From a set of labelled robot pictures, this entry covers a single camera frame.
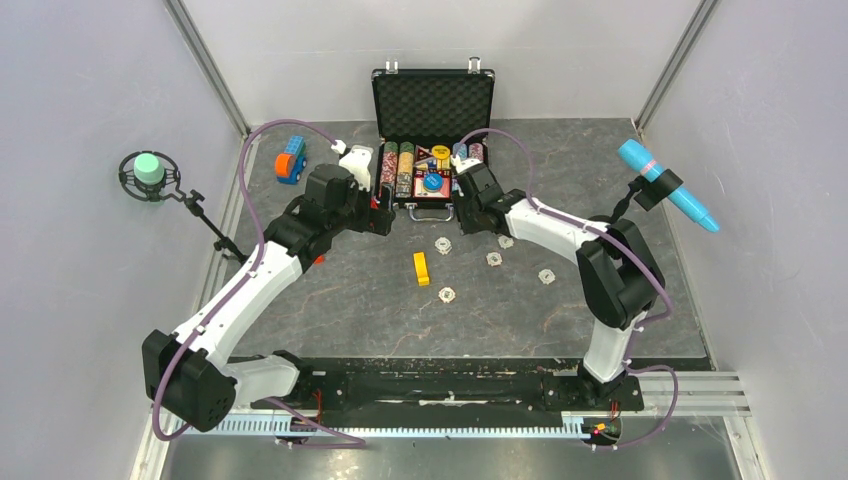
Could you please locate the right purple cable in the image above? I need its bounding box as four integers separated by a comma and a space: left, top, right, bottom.
457, 127, 680, 452

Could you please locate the grey poker chip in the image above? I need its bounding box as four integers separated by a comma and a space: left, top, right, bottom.
537, 269, 556, 285

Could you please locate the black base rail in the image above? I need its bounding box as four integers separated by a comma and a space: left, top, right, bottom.
282, 357, 645, 428

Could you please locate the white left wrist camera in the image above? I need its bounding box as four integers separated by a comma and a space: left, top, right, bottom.
331, 140, 374, 192

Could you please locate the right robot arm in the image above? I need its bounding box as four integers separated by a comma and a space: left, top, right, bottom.
452, 160, 664, 408

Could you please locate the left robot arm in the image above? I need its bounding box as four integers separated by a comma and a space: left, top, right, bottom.
141, 155, 394, 432

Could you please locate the yellow dealer button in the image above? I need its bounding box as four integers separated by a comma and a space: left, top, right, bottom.
431, 145, 451, 161

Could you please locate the black poker chip case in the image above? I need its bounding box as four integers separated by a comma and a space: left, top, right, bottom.
371, 56, 495, 222

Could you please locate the blue microphone on stand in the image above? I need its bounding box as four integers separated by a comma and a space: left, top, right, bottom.
593, 139, 720, 233

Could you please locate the blue orange toy car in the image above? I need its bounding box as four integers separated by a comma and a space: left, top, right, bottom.
274, 135, 306, 185

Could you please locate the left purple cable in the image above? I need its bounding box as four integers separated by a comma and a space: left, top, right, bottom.
150, 119, 367, 450

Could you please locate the yellow arch block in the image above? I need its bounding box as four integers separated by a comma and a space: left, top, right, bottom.
413, 252, 430, 287

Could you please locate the blue small blind button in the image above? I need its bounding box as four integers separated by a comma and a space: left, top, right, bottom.
423, 173, 443, 192

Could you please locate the purple cable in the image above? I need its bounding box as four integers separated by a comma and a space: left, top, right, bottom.
457, 127, 680, 452
150, 119, 367, 450

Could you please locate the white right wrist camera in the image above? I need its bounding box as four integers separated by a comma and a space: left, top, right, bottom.
450, 155, 481, 175

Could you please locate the red 100 poker chip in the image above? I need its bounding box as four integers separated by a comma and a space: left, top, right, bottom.
485, 252, 503, 267

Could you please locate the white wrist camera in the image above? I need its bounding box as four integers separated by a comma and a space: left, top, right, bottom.
450, 155, 481, 175
331, 140, 374, 192

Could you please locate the white 1 poker chip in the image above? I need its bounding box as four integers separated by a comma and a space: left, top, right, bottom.
434, 237, 452, 255

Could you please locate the green microphone on stand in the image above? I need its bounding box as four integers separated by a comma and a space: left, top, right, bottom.
117, 150, 248, 264

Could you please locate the red poker chip near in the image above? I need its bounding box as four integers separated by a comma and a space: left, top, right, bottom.
438, 287, 456, 304

